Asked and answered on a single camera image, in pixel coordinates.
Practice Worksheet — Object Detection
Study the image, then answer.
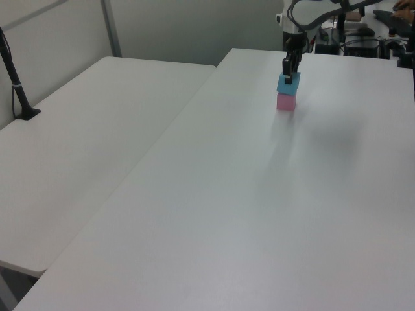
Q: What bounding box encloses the black Franka gripper body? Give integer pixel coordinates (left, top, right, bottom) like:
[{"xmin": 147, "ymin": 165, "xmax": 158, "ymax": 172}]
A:
[{"xmin": 284, "ymin": 31, "xmax": 307, "ymax": 61}]

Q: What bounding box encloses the blue cube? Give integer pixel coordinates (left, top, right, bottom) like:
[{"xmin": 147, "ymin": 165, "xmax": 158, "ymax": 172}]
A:
[{"xmin": 276, "ymin": 71, "xmax": 302, "ymax": 97}]

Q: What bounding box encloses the pink cube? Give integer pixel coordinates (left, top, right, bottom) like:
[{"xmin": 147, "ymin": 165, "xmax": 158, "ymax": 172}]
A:
[{"xmin": 276, "ymin": 93, "xmax": 297, "ymax": 112}]

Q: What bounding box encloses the person's hand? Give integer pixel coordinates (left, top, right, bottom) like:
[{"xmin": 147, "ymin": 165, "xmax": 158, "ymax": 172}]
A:
[{"xmin": 392, "ymin": 0, "xmax": 415, "ymax": 22}]

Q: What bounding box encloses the black electronics box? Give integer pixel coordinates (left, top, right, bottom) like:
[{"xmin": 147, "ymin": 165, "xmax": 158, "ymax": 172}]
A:
[{"xmin": 343, "ymin": 38, "xmax": 381, "ymax": 60}]

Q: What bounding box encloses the large white adjacent table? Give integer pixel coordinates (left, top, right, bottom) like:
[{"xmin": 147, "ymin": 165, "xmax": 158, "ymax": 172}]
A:
[{"xmin": 0, "ymin": 56, "xmax": 217, "ymax": 278}]

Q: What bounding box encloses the black monitor stand post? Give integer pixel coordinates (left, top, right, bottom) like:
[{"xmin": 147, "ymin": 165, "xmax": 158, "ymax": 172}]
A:
[{"xmin": 337, "ymin": 12, "xmax": 347, "ymax": 43}]

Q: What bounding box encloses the black camera clamp mount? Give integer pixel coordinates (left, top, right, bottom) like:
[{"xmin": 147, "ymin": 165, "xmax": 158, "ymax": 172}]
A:
[{"xmin": 396, "ymin": 30, "xmax": 415, "ymax": 69}]

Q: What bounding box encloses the grey metal partition post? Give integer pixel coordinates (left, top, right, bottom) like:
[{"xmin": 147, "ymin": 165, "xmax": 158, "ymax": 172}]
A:
[{"xmin": 99, "ymin": 0, "xmax": 123, "ymax": 58}]

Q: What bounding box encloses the black pole stand, white strap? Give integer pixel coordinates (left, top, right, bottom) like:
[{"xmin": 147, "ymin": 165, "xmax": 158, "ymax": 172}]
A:
[{"xmin": 0, "ymin": 26, "xmax": 42, "ymax": 121}]

